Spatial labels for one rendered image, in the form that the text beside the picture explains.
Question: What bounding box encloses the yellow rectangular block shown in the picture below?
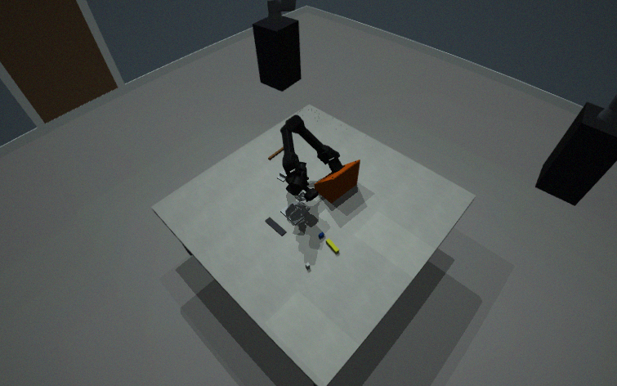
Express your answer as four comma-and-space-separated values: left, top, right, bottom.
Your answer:
326, 239, 339, 254

